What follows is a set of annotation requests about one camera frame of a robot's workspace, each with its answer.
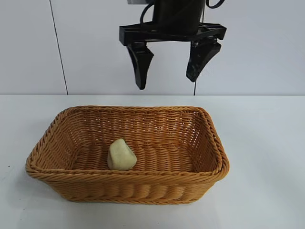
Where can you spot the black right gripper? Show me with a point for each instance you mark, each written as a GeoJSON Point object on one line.
{"type": "Point", "coordinates": [176, 19]}

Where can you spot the pale egg yolk pastry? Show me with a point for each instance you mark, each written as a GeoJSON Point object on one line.
{"type": "Point", "coordinates": [120, 156]}

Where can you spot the woven wicker basket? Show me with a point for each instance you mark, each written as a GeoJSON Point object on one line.
{"type": "Point", "coordinates": [166, 155]}

